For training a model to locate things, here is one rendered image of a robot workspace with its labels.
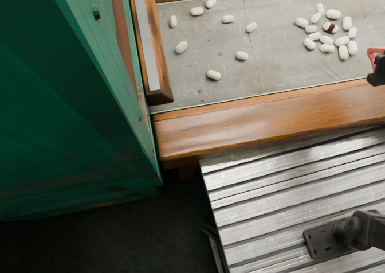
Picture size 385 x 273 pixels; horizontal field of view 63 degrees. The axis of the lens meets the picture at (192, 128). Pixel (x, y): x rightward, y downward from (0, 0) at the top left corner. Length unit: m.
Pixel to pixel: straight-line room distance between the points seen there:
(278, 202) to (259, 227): 0.08
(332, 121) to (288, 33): 0.26
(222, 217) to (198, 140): 0.21
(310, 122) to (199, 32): 0.36
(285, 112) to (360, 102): 0.19
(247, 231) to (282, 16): 0.57
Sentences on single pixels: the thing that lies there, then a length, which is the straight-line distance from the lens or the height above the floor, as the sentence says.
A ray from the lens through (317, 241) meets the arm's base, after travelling 0.86.
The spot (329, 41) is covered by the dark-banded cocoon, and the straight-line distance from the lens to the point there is 0.91.
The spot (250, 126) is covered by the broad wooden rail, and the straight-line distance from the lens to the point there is 0.74.
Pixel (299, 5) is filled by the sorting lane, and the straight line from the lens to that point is 0.96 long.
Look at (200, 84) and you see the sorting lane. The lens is 0.79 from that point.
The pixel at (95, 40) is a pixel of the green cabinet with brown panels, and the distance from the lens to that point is 0.17.
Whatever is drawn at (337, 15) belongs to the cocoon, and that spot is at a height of 0.76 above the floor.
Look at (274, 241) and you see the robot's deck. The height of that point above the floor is 0.67.
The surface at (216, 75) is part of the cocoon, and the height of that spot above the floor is 0.76.
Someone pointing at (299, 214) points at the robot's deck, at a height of 0.67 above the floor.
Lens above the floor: 1.46
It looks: 75 degrees down
